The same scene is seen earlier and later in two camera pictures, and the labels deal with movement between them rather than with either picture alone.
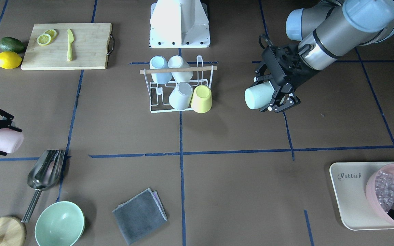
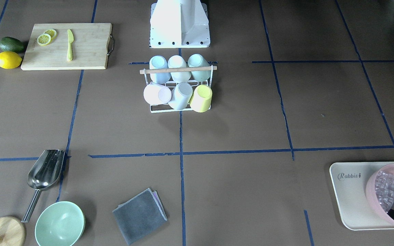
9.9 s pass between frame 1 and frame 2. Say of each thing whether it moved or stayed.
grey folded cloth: stayed
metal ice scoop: stayed
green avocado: stayed
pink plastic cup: moved
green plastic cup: moved
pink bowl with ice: stayed
